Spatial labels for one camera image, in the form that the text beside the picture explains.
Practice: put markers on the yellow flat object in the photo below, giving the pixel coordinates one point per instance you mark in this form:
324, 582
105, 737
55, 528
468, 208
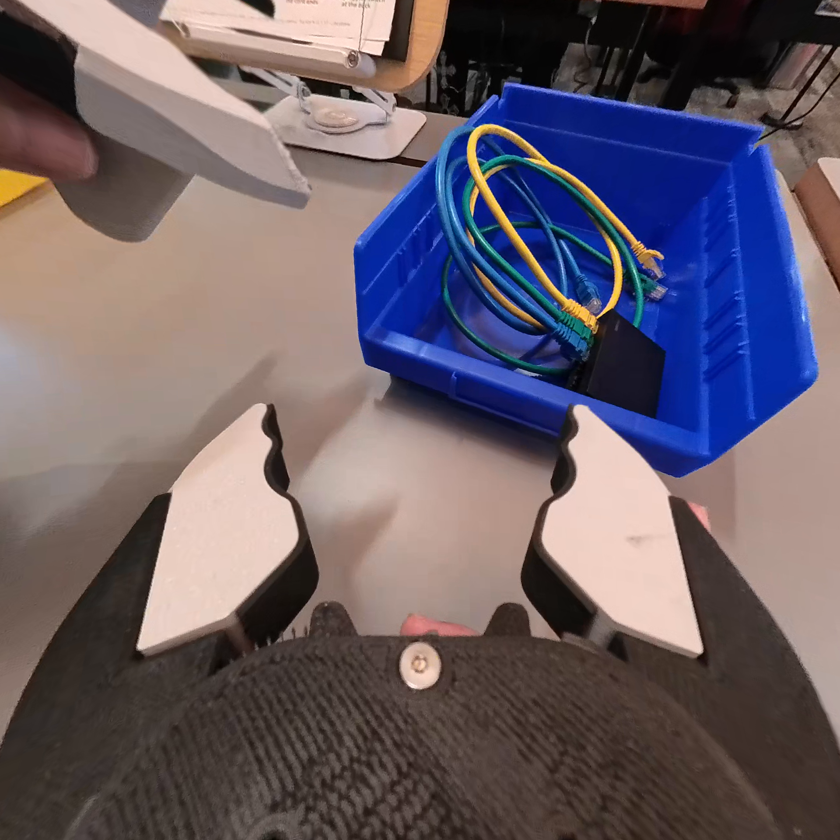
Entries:
16, 187

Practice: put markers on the person's left hand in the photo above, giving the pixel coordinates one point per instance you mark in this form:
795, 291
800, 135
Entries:
39, 138

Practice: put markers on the white paper sheets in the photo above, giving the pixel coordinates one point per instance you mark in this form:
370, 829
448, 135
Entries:
295, 26

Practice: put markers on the brown-edged side table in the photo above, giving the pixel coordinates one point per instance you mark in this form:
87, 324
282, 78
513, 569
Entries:
823, 210

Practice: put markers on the blue plastic storage bin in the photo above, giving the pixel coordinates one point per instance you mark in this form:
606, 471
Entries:
722, 275

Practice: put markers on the black network switch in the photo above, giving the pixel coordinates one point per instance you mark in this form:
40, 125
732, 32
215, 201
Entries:
623, 367

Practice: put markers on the person's right hand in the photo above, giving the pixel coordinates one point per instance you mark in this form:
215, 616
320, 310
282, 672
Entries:
436, 627

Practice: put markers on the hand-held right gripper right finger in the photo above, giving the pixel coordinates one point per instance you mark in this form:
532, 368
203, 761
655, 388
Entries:
617, 538

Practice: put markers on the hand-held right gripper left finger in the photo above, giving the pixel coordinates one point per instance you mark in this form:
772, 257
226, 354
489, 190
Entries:
216, 538

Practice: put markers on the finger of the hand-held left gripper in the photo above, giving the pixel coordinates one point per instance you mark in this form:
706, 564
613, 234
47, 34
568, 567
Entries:
164, 111

